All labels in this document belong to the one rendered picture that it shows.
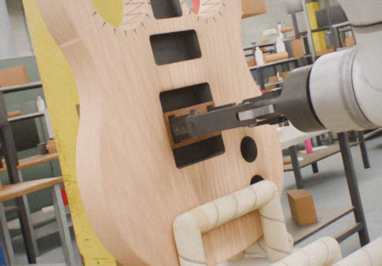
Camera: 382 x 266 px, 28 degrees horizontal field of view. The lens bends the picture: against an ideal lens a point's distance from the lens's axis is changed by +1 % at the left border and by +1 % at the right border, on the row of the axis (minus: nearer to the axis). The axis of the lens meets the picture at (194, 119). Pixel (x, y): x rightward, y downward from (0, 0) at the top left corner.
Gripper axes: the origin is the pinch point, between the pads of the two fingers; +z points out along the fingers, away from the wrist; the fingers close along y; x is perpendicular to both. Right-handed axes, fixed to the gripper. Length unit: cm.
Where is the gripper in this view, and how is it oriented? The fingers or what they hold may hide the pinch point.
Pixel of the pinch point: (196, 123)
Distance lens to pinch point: 98.1
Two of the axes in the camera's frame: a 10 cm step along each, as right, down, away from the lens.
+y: 6.5, -1.7, 7.4
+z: -7.2, 1.6, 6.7
